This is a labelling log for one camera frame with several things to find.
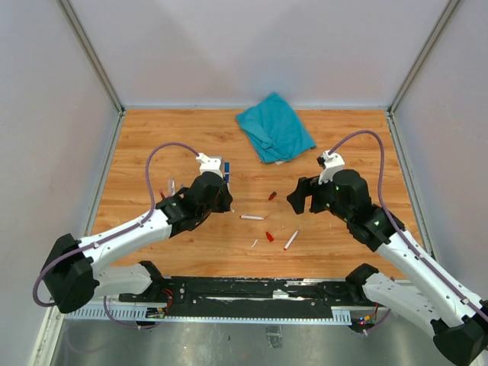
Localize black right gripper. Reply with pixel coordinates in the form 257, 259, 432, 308
287, 169, 352, 223

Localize blue white marker pen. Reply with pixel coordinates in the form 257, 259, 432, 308
224, 162, 233, 212

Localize purple white marker pen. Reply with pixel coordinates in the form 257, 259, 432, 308
159, 178, 176, 199

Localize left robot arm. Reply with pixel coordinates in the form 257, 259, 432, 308
41, 172, 233, 313

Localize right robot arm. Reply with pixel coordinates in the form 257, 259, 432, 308
287, 169, 487, 365

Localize red black pen cap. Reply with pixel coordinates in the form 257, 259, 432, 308
268, 191, 277, 201

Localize white red pen horizontal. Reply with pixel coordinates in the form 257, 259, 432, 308
239, 214, 265, 220

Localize white red pen diagonal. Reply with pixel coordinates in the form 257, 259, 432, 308
284, 230, 300, 251

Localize teal folded cloth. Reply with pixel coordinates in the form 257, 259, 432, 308
236, 92, 316, 164

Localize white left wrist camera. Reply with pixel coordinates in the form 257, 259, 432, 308
196, 152, 225, 178

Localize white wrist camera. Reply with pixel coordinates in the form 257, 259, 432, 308
317, 150, 345, 185
196, 152, 225, 178

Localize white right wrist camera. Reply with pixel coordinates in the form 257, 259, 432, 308
317, 150, 345, 185

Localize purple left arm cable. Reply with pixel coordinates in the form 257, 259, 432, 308
33, 142, 201, 331

